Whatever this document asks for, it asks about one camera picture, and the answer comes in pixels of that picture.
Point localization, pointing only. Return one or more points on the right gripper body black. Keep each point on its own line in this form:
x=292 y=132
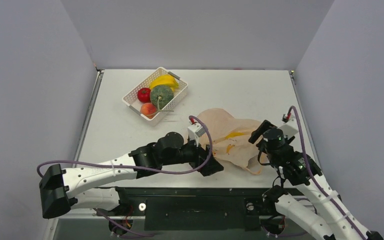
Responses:
x=258 y=133

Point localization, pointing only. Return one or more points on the translucent orange plastic bag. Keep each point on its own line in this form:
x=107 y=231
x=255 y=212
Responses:
x=237 y=150

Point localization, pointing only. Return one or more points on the fake peach orange red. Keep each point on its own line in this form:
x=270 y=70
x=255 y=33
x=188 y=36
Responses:
x=148 y=110

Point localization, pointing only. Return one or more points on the fake green netted melon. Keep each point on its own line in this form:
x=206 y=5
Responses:
x=160 y=96

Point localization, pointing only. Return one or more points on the fake red tomato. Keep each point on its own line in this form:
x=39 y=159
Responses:
x=143 y=95

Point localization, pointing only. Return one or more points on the fake yellow banana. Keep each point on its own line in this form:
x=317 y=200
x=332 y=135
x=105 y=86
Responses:
x=167 y=80

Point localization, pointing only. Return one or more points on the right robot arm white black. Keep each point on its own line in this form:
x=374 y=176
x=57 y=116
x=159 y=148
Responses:
x=331 y=220

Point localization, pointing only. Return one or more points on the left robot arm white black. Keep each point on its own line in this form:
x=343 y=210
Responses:
x=63 y=189

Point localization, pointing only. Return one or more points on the yellow fruit inside bag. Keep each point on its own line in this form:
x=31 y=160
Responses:
x=234 y=134

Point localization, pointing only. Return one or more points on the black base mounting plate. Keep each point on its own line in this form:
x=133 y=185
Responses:
x=195 y=209

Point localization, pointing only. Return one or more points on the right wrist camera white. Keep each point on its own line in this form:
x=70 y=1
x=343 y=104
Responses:
x=289 y=126

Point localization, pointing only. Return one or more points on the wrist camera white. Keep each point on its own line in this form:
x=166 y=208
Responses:
x=195 y=132
x=289 y=126

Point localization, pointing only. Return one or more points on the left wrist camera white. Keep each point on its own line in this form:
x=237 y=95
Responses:
x=195 y=132

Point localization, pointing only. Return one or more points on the aluminium rail frame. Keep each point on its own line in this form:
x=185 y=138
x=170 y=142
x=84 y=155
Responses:
x=97 y=228

